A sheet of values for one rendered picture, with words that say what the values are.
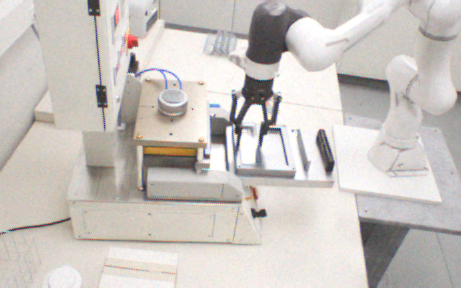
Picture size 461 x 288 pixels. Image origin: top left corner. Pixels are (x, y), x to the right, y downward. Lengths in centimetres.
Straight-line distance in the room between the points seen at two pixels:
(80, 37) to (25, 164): 77
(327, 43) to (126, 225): 71
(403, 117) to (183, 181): 78
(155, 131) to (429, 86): 83
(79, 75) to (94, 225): 48
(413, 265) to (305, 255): 120
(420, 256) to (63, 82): 203
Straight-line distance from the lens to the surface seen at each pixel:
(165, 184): 119
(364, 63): 355
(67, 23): 96
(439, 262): 262
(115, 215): 128
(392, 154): 168
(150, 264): 122
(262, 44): 109
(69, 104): 106
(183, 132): 115
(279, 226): 145
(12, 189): 157
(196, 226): 130
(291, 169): 127
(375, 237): 199
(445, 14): 130
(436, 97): 151
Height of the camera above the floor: 184
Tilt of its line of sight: 40 degrees down
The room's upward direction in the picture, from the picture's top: 8 degrees clockwise
